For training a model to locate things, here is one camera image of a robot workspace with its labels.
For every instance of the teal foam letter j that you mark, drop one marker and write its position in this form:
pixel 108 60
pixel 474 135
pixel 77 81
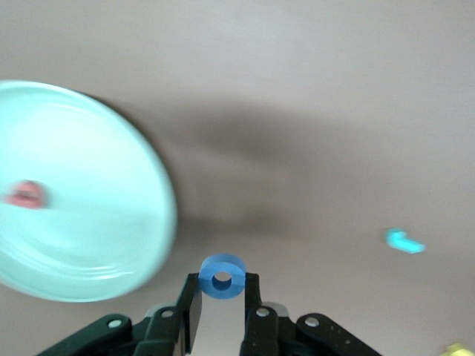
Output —
pixel 402 243

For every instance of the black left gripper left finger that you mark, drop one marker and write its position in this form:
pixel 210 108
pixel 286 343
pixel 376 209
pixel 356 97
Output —
pixel 163 333

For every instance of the blue foam letter o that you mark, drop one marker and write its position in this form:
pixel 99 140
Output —
pixel 222 264

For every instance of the pink foam letter g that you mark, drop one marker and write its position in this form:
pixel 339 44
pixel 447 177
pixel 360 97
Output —
pixel 24 196

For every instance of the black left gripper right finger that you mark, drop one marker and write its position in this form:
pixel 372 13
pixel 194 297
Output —
pixel 267 333

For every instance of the brown table cover sheet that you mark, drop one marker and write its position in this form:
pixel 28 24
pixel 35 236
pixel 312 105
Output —
pixel 297 74

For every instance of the yellow foam letter u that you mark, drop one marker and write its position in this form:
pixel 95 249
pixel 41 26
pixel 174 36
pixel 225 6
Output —
pixel 462 350

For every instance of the green round plate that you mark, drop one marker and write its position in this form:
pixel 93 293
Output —
pixel 81 167

